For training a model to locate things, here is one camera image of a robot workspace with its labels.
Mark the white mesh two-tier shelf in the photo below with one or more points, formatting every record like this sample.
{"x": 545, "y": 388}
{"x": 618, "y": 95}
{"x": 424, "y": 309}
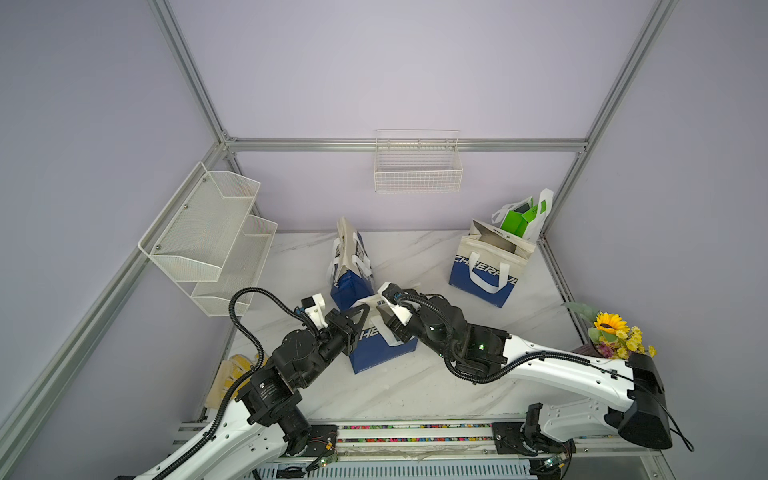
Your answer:
{"x": 208, "y": 240}

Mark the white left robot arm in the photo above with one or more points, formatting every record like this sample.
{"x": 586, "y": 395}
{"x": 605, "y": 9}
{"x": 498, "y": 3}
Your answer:
{"x": 258, "y": 419}

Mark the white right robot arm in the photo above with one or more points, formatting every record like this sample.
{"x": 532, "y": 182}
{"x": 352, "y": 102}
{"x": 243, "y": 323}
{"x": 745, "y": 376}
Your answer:
{"x": 622, "y": 397}

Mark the blue beige bag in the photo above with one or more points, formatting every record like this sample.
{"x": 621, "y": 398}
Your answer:
{"x": 489, "y": 262}
{"x": 377, "y": 342}
{"x": 350, "y": 271}

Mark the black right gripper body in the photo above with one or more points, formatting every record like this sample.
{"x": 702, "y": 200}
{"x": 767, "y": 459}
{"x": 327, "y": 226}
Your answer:
{"x": 418, "y": 327}

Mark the green white takeout bag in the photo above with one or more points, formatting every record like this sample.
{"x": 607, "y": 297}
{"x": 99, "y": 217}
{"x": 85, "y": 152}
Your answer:
{"x": 525, "y": 219}

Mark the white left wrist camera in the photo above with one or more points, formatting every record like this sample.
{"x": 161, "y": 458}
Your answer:
{"x": 312, "y": 308}

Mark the white wire wall basket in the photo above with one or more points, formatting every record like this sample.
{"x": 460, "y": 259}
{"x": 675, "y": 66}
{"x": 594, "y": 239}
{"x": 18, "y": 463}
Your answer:
{"x": 417, "y": 161}

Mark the yellow dotted work gloves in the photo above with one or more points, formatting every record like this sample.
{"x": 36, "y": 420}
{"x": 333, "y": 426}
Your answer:
{"x": 228, "y": 372}

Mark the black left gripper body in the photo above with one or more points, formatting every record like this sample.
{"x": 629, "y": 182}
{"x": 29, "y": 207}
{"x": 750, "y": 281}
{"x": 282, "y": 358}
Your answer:
{"x": 341, "y": 334}

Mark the sunflower bouquet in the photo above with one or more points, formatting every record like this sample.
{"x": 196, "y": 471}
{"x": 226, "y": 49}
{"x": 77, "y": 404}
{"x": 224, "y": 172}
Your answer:
{"x": 609, "y": 335}

